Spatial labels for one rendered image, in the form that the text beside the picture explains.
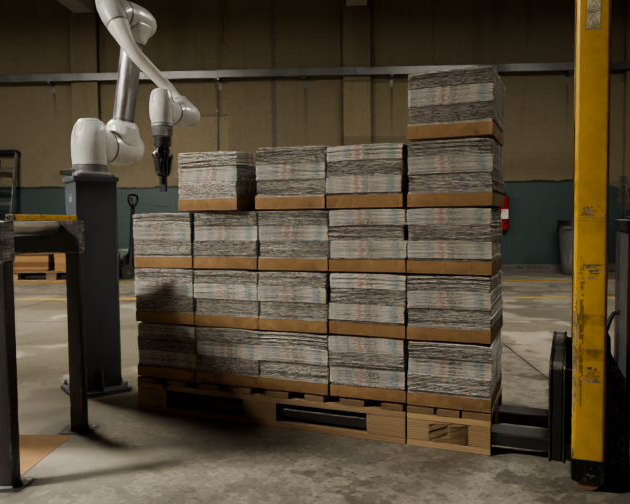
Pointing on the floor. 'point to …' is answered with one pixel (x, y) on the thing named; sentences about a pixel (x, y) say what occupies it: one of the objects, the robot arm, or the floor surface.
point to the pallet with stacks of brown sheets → (41, 262)
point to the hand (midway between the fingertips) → (163, 183)
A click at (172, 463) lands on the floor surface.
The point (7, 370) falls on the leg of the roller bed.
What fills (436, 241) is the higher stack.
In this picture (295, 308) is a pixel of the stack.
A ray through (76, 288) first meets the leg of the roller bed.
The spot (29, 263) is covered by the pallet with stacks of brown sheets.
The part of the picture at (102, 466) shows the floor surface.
